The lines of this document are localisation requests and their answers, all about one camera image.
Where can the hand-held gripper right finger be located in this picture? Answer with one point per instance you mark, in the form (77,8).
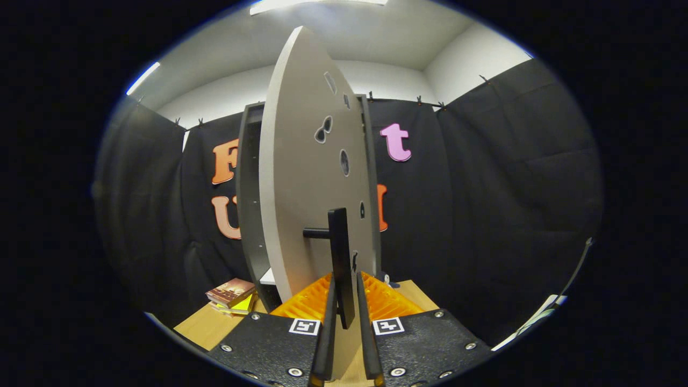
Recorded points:
(370,344)

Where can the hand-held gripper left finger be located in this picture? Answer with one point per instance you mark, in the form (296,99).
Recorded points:
(325,344)

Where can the dark grey shoe cabinet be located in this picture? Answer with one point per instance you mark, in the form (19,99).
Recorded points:
(248,215)

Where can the beige shoe cabinet door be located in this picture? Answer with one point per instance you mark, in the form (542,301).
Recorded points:
(301,188)

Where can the yellow book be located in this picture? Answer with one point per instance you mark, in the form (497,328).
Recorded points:
(244,306)

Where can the brown book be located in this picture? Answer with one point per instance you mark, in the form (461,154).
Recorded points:
(231,290)

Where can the black backdrop cloth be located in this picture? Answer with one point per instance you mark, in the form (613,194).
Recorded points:
(484,215)

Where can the short ceiling light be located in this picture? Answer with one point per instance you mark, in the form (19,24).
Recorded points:
(143,78)

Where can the long ceiling light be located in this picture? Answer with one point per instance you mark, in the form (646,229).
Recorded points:
(312,4)

